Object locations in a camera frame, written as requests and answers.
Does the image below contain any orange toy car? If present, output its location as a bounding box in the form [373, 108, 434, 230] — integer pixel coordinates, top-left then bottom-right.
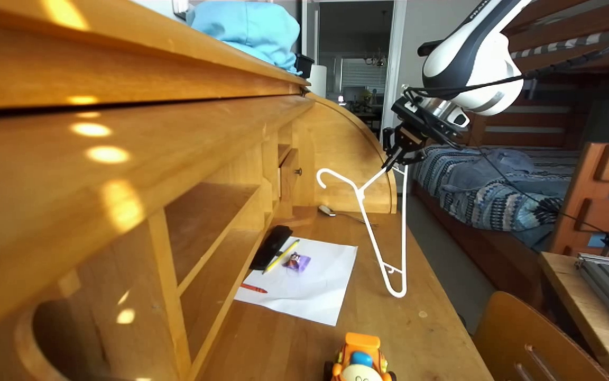
[323, 330, 397, 381]

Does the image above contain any light blue folded cloth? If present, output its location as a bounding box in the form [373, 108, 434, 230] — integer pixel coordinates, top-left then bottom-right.
[185, 0, 302, 77]

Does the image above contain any black stapler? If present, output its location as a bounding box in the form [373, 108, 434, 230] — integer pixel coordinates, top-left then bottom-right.
[247, 222, 295, 273]

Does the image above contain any white paper sheet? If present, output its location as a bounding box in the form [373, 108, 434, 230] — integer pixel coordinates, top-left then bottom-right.
[232, 236, 360, 328]

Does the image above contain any wooden chair back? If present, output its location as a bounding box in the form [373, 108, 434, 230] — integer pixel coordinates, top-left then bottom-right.
[472, 291, 609, 381]

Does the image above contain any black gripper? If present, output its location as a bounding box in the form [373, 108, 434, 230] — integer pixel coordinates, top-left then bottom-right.
[381, 96, 472, 173]

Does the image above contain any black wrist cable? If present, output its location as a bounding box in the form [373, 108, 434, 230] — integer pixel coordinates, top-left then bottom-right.
[399, 73, 534, 102]

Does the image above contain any wooden side table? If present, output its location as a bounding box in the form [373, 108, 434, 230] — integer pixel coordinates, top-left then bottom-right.
[539, 250, 609, 381]

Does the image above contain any small purple card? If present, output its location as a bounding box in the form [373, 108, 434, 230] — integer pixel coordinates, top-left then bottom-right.
[281, 250, 312, 275]

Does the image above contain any white wire clothing hanger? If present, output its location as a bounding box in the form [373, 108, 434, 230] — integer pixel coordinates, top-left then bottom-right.
[316, 158, 412, 301]

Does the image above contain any wooden slatted frame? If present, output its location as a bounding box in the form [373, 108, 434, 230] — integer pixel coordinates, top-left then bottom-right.
[550, 140, 609, 261]

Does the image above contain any wooden roll-top desk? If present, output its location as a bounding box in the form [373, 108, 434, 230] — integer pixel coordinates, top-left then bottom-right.
[0, 0, 492, 381]

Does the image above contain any yellow pencil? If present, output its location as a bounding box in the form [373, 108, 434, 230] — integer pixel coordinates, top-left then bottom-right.
[260, 239, 302, 275]

